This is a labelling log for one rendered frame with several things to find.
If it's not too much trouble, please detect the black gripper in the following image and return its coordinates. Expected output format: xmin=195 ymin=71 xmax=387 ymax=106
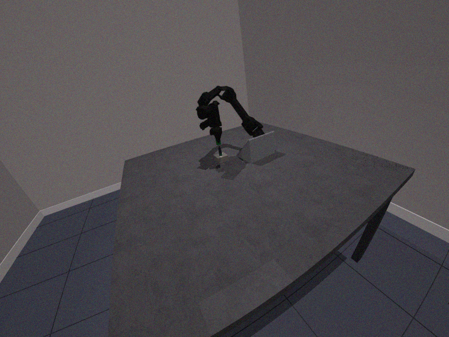
xmin=209 ymin=114 xmax=222 ymax=143

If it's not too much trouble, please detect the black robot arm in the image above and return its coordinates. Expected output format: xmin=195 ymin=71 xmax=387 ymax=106
xmin=196 ymin=86 xmax=265 ymax=138

